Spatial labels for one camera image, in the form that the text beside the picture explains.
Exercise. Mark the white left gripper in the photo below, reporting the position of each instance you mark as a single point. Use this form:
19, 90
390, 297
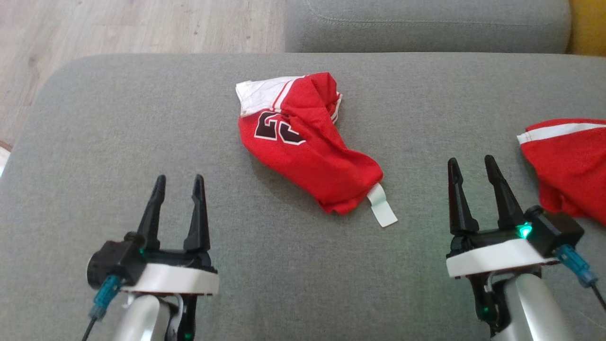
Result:
175, 279

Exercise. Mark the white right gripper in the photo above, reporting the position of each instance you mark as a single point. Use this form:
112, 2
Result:
497, 255

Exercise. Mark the red shorts with white stripe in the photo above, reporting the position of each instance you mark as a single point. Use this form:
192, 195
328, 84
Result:
568, 166

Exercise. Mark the red jersey with black number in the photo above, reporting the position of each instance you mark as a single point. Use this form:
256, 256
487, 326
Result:
312, 151

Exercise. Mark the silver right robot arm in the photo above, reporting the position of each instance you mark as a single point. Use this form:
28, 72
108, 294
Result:
535, 308

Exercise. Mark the large grey sofa seat cushion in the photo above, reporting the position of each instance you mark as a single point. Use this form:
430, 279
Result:
284, 265

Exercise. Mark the long yellow sofa backrest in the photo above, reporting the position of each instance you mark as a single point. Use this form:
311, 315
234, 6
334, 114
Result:
589, 23

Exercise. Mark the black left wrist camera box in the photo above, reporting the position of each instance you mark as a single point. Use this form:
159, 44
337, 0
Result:
113, 263

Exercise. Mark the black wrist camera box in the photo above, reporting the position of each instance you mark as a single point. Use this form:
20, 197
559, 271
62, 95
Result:
558, 229
113, 263

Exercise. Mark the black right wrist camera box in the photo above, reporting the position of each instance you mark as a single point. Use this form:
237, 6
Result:
558, 229

